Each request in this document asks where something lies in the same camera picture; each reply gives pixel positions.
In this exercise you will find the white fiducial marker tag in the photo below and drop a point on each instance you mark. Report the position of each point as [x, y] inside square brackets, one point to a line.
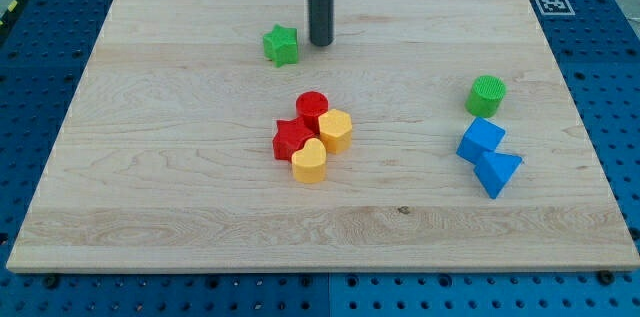
[555, 7]

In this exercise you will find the red cylinder block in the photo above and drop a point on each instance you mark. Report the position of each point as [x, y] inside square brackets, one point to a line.
[310, 106]

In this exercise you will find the yellow hexagon block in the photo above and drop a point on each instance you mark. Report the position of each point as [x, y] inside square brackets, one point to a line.
[335, 127]

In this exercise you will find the green cylinder block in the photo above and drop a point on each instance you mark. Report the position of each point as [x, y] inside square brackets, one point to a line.
[485, 96]

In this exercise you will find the blue cube block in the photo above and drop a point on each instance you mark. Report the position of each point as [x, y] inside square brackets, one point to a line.
[481, 136]

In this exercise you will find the blue triangle block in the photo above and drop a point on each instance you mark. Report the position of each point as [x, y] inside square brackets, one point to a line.
[494, 170]

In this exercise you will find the yellow heart block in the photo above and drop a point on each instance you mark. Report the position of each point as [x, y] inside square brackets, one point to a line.
[309, 163]

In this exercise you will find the light wooden board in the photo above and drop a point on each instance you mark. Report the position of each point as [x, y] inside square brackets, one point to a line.
[164, 162]

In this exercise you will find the green star block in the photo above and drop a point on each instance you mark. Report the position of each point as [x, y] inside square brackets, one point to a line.
[281, 46]

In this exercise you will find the red star block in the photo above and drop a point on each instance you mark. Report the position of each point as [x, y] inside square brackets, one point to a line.
[291, 136]

